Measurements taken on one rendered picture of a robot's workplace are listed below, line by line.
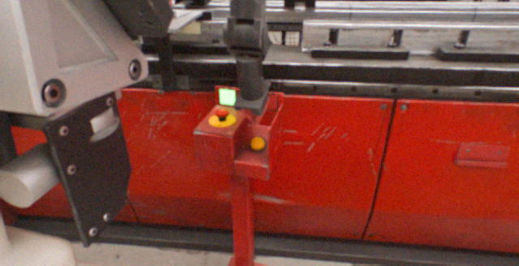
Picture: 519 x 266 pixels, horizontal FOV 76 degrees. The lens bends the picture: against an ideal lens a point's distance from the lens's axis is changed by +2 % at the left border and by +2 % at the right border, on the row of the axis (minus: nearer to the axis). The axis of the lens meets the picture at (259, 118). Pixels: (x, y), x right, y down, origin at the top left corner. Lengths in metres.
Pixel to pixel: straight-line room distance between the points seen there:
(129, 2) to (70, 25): 0.03
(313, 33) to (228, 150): 0.51
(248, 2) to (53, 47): 0.48
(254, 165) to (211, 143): 0.12
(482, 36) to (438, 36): 0.13
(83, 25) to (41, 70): 0.04
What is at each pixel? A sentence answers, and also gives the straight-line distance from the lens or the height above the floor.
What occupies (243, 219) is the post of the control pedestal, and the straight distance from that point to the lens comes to 1.05.
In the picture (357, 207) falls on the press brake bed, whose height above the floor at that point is 0.32.
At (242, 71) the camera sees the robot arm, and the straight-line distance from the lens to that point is 0.71.
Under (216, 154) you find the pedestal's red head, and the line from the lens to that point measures 0.86.
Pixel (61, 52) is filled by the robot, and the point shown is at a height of 1.14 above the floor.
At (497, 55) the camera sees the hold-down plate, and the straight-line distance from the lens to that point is 1.25.
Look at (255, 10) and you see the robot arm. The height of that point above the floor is 1.09.
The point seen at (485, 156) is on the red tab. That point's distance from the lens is 1.32.
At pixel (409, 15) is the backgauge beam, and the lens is 1.45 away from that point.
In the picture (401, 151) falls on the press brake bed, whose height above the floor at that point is 0.58.
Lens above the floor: 1.20
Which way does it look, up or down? 28 degrees down
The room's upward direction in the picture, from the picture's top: straight up
